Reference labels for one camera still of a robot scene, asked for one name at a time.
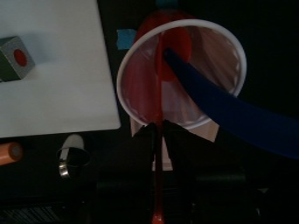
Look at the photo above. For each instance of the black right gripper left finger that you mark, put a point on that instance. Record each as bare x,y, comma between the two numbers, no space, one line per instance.
128,175

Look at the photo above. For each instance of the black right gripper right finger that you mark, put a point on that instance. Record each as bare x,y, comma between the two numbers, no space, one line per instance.
201,180

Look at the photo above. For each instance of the red plastic knife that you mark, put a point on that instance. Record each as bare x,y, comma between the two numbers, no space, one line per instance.
157,96

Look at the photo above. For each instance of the white cutting board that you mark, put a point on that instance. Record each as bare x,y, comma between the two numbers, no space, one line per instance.
65,87

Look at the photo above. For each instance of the grey sushi piece red centre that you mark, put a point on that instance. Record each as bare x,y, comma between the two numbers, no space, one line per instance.
14,59

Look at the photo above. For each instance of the small white plastic piece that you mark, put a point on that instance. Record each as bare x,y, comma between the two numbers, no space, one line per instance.
73,143

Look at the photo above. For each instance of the blue plastic utensil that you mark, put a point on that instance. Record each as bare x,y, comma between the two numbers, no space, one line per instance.
237,113

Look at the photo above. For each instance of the orange cylinder toy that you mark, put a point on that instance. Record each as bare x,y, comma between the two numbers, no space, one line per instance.
8,153

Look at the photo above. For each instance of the clear plastic cup white rim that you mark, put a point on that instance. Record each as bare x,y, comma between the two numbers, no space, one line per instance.
217,58

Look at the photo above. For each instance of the red plastic spoon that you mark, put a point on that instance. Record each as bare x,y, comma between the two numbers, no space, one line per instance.
176,43

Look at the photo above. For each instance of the blue tape piece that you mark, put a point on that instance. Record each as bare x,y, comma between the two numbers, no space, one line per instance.
125,38

